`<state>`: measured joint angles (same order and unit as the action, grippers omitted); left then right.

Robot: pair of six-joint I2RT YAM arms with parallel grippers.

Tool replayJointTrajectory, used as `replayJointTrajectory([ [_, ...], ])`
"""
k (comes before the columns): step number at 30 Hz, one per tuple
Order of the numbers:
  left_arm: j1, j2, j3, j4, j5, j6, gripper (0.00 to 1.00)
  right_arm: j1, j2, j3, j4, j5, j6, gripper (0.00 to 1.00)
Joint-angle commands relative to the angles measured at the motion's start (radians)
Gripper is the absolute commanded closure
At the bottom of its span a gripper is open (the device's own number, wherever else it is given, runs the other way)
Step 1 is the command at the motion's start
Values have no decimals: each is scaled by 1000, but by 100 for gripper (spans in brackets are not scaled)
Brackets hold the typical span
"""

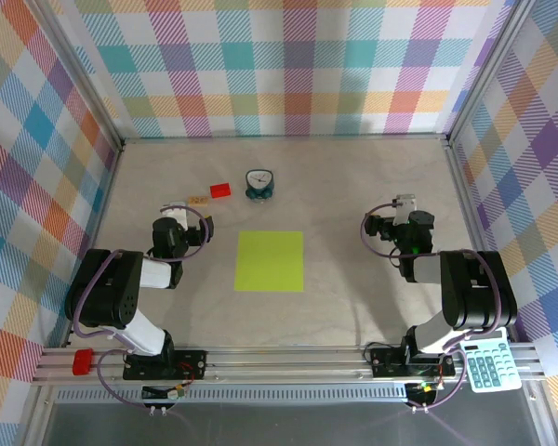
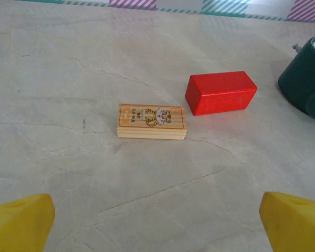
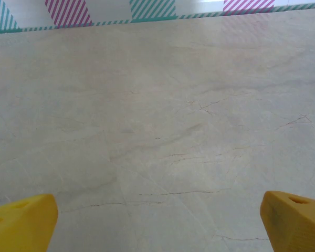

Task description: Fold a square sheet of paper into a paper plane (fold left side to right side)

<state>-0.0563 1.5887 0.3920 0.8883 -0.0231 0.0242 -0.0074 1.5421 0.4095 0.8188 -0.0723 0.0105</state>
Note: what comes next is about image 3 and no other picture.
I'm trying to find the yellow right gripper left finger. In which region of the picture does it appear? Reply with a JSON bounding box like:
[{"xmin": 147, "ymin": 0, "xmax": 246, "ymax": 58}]
[{"xmin": 0, "ymin": 193, "xmax": 59, "ymax": 252}]

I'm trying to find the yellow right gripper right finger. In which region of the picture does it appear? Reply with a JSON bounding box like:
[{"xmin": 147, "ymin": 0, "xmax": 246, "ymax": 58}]
[{"xmin": 260, "ymin": 191, "xmax": 315, "ymax": 252}]

